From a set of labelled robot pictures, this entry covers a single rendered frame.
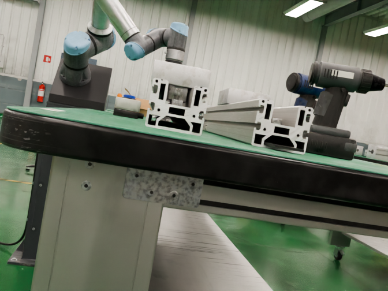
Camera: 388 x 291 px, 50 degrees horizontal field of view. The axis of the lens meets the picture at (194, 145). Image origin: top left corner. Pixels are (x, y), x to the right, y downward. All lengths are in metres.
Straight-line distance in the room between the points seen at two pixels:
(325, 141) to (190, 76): 0.38
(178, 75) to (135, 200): 0.30
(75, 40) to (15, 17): 11.12
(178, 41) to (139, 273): 1.23
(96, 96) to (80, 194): 1.52
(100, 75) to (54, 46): 10.67
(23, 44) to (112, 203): 12.42
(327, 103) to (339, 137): 0.09
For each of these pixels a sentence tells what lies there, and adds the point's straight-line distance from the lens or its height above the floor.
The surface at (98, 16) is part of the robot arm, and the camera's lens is 2.03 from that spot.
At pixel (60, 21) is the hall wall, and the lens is 12.93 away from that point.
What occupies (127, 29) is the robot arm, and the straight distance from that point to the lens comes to 1.72.
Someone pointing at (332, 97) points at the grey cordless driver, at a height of 0.92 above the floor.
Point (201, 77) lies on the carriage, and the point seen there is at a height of 0.89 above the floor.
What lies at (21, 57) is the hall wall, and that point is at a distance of 12.94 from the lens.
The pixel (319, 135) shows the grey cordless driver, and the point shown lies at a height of 0.82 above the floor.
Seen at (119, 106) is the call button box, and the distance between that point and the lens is 1.37.
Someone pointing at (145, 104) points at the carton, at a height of 0.88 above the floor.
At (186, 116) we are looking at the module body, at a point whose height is 0.81.
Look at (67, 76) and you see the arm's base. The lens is 2.11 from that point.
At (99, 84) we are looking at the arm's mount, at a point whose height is 0.90.
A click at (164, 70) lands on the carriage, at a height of 0.89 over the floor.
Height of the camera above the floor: 0.80
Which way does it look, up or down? 3 degrees down
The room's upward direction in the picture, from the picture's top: 10 degrees clockwise
